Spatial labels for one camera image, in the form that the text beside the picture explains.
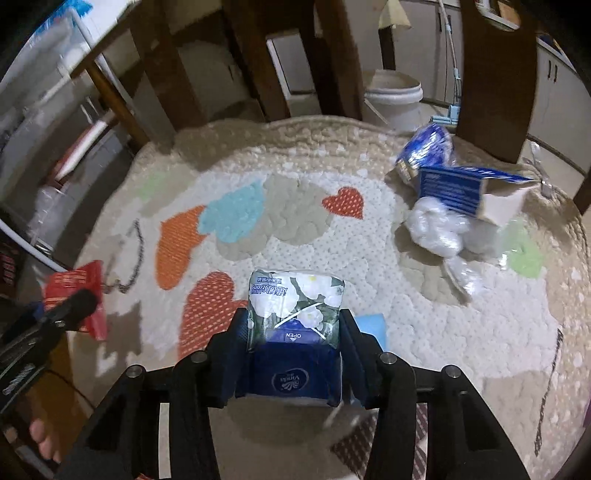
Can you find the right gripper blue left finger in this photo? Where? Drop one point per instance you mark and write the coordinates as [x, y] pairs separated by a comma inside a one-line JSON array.
[[233, 354]]

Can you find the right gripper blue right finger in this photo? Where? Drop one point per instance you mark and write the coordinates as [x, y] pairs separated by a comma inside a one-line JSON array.
[[360, 355]]

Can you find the small light blue box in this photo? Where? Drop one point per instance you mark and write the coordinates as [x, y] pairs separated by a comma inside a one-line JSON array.
[[375, 325]]

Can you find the floral tissue packet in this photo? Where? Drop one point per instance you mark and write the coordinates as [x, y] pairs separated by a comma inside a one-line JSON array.
[[293, 352]]

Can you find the red snack bag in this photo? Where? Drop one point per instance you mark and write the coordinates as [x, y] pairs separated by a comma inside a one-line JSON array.
[[78, 293]]

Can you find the clear plastic bag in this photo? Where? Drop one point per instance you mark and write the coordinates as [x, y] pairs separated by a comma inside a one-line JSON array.
[[440, 231]]

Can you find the blue Chinese text box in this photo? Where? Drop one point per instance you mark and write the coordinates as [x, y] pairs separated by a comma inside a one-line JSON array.
[[485, 194]]

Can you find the blue white tissue pack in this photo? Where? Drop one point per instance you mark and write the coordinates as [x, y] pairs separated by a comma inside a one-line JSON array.
[[430, 146]]

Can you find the grey kitchen cabinets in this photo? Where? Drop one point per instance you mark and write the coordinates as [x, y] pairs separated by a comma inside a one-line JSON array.
[[561, 115]]

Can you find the person's hand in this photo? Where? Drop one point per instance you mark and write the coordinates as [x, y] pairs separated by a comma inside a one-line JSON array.
[[46, 440]]

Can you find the quilted heart pattern cushion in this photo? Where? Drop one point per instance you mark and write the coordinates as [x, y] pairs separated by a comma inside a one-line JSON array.
[[318, 198]]

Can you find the metal clip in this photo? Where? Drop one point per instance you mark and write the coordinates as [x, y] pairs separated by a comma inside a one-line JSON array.
[[547, 189]]

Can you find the white plastic bucket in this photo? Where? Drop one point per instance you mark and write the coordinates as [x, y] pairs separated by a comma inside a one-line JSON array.
[[392, 100]]

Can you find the dark wooden chair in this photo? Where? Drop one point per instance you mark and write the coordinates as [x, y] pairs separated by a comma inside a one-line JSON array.
[[374, 26]]

